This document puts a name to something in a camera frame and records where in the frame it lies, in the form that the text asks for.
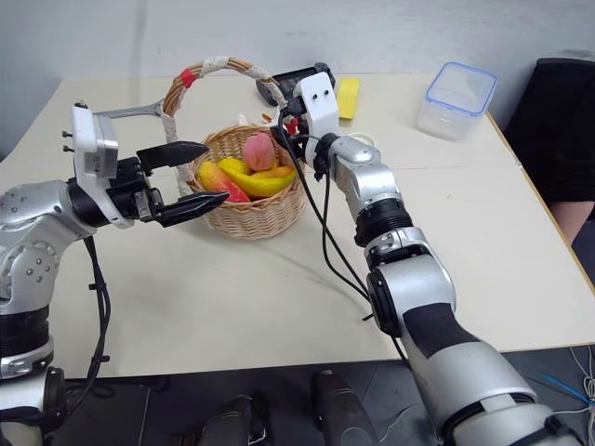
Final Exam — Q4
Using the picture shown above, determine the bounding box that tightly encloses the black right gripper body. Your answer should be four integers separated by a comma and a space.
272, 61, 337, 98

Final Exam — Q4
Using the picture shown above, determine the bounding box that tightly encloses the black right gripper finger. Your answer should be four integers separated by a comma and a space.
255, 77, 282, 107

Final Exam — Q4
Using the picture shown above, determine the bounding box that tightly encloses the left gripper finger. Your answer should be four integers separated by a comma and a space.
156, 190, 231, 230
136, 140, 211, 170

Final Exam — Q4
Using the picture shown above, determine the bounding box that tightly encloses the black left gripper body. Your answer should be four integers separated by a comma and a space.
108, 156, 165, 223

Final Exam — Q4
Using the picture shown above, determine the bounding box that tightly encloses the pink peach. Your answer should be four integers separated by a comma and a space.
244, 133, 277, 171

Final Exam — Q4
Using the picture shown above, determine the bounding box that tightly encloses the red yellow mango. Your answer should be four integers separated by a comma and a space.
196, 161, 253, 203

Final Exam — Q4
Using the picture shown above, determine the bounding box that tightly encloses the yellow sponge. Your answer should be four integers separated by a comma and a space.
337, 77, 363, 122

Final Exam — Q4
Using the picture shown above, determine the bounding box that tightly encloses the yellow banana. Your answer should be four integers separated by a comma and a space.
218, 157, 298, 199

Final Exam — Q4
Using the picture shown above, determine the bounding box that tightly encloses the clear plastic box blue rim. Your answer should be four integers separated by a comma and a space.
416, 60, 500, 142

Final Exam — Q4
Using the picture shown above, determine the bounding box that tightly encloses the dark rounded shape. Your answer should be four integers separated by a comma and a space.
168, 392, 274, 446
310, 369, 381, 446

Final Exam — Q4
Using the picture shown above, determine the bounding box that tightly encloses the person's bare leg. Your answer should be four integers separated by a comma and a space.
549, 198, 595, 248

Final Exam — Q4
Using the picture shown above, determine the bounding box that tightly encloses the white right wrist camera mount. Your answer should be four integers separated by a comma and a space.
291, 72, 344, 138

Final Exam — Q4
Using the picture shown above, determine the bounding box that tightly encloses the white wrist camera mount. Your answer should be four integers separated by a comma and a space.
291, 72, 344, 138
62, 102, 137, 230

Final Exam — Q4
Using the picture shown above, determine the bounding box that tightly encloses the silver metal bracket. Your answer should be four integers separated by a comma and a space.
109, 102, 165, 121

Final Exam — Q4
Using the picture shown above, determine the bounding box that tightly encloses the wicker basket with handle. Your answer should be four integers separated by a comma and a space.
161, 55, 311, 241

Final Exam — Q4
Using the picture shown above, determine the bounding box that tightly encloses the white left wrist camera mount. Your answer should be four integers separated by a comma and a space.
62, 102, 137, 230

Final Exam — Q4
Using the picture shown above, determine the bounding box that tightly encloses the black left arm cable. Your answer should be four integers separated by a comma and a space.
64, 235, 113, 410

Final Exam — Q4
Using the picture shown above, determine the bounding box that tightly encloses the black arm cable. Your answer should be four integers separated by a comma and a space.
64, 235, 113, 410
271, 99, 373, 324

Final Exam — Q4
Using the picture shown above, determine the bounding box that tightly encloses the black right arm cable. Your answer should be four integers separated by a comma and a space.
271, 99, 373, 324

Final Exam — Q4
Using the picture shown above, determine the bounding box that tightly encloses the blue cable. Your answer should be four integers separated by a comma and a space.
538, 373, 595, 406

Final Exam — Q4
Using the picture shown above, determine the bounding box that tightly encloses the white cable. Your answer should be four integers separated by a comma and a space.
552, 344, 595, 422

